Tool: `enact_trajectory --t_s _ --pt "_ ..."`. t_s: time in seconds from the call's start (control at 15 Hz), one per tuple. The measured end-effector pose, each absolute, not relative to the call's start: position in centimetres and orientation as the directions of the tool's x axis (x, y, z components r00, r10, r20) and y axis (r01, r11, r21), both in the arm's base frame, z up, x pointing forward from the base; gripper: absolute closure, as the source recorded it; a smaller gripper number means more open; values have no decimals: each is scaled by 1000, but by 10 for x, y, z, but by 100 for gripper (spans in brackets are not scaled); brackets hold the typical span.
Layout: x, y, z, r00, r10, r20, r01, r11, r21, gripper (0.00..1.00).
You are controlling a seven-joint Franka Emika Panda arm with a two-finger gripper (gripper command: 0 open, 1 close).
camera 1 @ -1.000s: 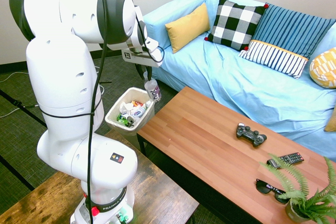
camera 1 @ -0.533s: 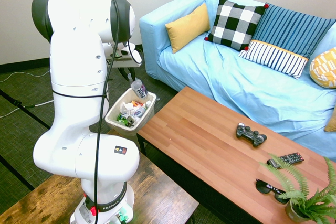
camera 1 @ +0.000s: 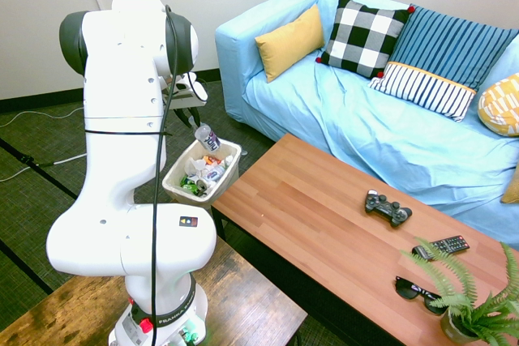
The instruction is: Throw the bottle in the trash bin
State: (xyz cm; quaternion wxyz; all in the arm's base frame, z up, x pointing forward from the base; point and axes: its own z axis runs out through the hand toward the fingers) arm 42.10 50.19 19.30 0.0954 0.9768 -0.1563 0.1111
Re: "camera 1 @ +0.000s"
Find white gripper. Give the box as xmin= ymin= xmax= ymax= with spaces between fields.
xmin=176 ymin=71 xmax=209 ymax=128

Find clear plastic water bottle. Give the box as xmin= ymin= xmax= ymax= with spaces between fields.
xmin=194 ymin=122 xmax=222 ymax=155

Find discarded bottle with purple label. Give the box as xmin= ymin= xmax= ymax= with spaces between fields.
xmin=202 ymin=163 xmax=227 ymax=185

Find beige trash bin with liner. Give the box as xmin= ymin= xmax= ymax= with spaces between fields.
xmin=161 ymin=138 xmax=243 ymax=210

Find crumpled white paper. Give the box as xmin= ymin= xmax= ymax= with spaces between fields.
xmin=184 ymin=156 xmax=208 ymax=177

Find green drink can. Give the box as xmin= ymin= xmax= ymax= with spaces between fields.
xmin=179 ymin=174 xmax=199 ymax=194

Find plain yellow pillow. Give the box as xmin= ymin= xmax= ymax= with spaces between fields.
xmin=254 ymin=4 xmax=326 ymax=83

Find light blue sofa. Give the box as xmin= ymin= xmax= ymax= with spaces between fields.
xmin=214 ymin=0 xmax=519 ymax=250

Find black white checked pillow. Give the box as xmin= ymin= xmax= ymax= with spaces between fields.
xmin=315 ymin=0 xmax=416 ymax=80

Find black game controller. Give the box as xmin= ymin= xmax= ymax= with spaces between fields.
xmin=364 ymin=189 xmax=414 ymax=229

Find blue striped pillow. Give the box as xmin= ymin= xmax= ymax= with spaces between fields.
xmin=367 ymin=4 xmax=519 ymax=123

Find black sunglasses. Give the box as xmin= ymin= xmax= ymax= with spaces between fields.
xmin=395 ymin=276 xmax=449 ymax=317

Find black remote control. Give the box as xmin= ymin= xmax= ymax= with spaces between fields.
xmin=411 ymin=234 xmax=471 ymax=262

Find yellow white patterned pillow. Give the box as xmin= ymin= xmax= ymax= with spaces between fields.
xmin=477 ymin=72 xmax=519 ymax=138

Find mustard pillow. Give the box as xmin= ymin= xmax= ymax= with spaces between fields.
xmin=500 ymin=167 xmax=519 ymax=205

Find grey plant pot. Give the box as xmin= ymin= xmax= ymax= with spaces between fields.
xmin=440 ymin=307 xmax=480 ymax=345

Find green fern plant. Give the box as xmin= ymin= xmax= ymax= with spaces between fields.
xmin=400 ymin=236 xmax=519 ymax=346

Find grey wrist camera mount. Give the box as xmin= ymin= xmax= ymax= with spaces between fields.
xmin=163 ymin=84 xmax=200 ymax=111

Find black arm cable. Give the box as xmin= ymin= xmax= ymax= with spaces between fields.
xmin=150 ymin=4 xmax=182 ymax=346

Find white floor cable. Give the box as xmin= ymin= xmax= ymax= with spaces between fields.
xmin=0 ymin=152 xmax=88 ymax=183
xmin=0 ymin=105 xmax=85 ymax=129

